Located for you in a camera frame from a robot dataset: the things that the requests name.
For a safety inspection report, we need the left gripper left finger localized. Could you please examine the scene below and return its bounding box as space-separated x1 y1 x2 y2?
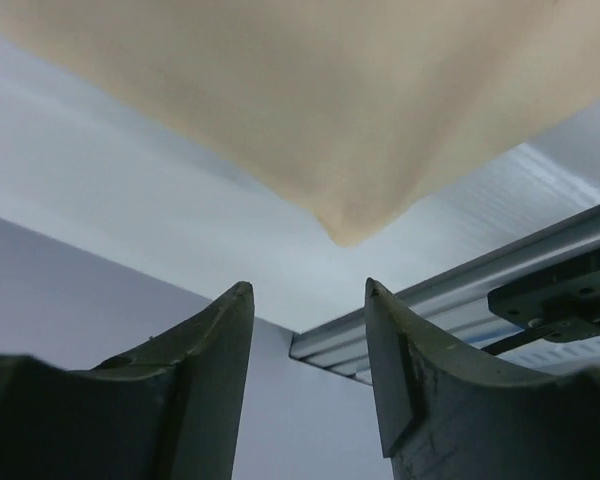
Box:
0 282 254 479

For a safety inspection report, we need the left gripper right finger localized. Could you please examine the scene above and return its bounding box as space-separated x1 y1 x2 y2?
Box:
364 279 600 479

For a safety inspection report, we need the yellow t shirt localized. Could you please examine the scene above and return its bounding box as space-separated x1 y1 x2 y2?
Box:
0 1 600 246

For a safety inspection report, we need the aluminium front rail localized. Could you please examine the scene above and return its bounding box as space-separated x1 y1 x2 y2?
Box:
289 205 600 383

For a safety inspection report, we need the white slotted cable duct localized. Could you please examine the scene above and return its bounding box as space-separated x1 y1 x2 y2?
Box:
500 336 600 374

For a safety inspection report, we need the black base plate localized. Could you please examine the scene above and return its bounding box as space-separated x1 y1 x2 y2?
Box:
483 248 600 355

